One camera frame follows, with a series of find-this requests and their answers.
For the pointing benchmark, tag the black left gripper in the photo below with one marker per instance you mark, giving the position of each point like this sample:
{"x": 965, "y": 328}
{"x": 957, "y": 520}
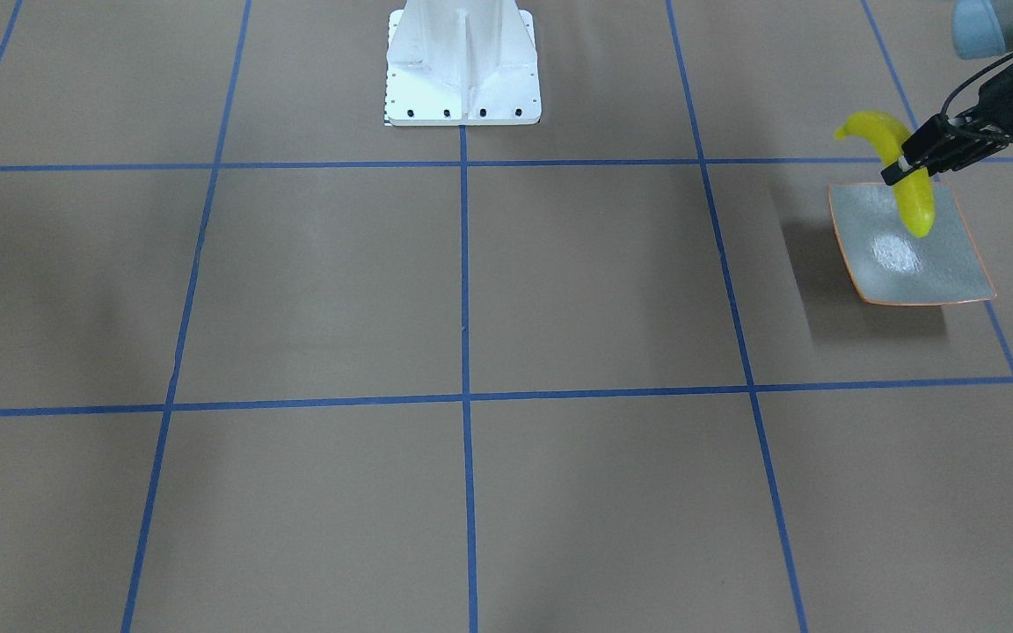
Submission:
{"x": 1009, "y": 90}

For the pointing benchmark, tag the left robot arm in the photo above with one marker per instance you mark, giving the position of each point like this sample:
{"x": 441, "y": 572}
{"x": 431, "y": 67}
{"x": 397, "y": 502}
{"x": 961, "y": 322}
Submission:
{"x": 980, "y": 29}

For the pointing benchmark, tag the grey square plate orange rim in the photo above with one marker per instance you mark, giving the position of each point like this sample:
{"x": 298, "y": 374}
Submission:
{"x": 890, "y": 267}

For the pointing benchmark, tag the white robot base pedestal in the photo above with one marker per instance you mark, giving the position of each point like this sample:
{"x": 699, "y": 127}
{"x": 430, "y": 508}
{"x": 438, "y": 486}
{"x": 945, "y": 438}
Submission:
{"x": 462, "y": 63}

